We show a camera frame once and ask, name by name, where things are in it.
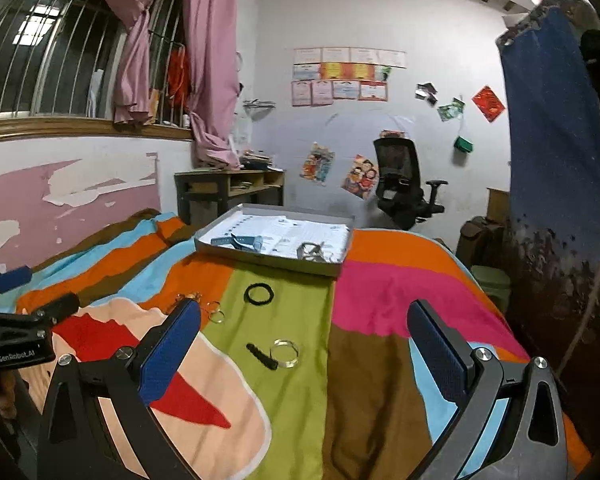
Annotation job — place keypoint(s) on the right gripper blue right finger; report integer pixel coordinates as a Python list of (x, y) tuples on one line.
[(445, 352)]

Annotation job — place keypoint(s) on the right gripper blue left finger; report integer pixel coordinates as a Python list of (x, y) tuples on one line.
[(159, 354)]

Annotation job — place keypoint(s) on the small gold ring earrings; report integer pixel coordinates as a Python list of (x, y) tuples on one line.
[(214, 312)]

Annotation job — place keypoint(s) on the black hair pin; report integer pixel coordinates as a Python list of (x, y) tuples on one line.
[(266, 360)]

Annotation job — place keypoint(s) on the light blue wrist watch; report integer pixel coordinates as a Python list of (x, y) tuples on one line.
[(243, 243)]

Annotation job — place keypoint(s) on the person's left hand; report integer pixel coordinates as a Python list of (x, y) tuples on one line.
[(8, 408)]

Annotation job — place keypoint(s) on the dark bag on floor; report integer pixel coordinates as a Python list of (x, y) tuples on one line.
[(480, 242)]

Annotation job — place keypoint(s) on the colourful striped bed sheet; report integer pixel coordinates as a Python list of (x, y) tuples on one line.
[(351, 398)]

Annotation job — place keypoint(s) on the brown cardboard box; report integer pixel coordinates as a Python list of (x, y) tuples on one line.
[(498, 206)]

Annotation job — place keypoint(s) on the wooden desk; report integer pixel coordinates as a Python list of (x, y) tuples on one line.
[(218, 189)]

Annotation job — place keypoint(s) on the black office chair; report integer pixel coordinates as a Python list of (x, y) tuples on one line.
[(399, 191)]

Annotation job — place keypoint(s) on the blue fabric wardrobe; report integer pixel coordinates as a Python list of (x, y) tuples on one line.
[(554, 125)]

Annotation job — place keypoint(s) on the white grid paper sheet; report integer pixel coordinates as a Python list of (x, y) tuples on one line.
[(283, 234)]

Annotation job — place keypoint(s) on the grey cardboard tray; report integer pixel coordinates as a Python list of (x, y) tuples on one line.
[(328, 270)]

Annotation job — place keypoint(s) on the cartoon family poster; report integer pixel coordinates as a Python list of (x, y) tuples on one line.
[(361, 177)]

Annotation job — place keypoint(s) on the small green hanging bag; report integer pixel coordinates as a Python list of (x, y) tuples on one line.
[(462, 143)]

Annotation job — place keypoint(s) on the colourful cartoon poster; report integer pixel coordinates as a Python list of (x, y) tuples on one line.
[(317, 164)]

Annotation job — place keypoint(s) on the red paper square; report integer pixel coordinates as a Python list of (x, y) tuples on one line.
[(488, 103)]

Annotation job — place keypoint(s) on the red garment at window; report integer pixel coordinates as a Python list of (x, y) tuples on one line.
[(178, 78)]

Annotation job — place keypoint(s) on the window metal bars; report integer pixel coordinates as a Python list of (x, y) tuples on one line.
[(60, 57)]

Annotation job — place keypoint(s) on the pink curtain right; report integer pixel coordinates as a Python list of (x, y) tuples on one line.
[(210, 34)]

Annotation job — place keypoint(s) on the pink curtain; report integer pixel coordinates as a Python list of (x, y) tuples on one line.
[(210, 34), (131, 92)]

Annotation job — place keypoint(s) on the pink curtain left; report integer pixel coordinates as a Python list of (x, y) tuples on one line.
[(131, 92)]

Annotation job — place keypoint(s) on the green photo on wall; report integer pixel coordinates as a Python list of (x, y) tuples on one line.
[(451, 111)]

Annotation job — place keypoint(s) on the dark photos on wall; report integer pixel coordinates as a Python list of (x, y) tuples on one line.
[(426, 92)]

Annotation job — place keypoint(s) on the certificates on wall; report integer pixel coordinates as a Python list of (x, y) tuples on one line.
[(322, 76)]

